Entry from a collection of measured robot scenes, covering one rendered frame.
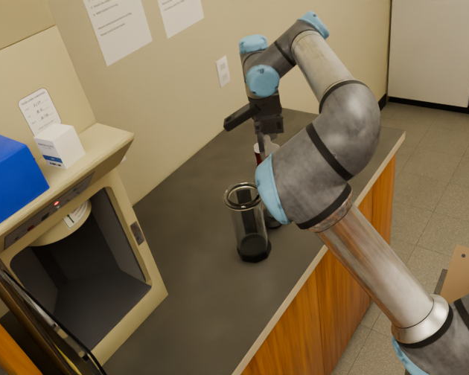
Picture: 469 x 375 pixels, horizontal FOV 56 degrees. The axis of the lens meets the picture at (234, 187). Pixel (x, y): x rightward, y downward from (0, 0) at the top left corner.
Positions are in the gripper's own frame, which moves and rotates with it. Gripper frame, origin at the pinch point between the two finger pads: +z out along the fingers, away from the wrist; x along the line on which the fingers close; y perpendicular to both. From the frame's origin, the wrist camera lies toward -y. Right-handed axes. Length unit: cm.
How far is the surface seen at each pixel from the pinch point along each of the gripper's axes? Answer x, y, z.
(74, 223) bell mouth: -40, -41, -17
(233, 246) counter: -14.5, -12.8, 22.4
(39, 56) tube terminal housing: -35, -35, -51
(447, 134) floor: 162, 131, 116
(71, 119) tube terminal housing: -34, -35, -38
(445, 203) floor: 91, 103, 116
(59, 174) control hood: -48, -34, -35
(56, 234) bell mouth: -43, -45, -17
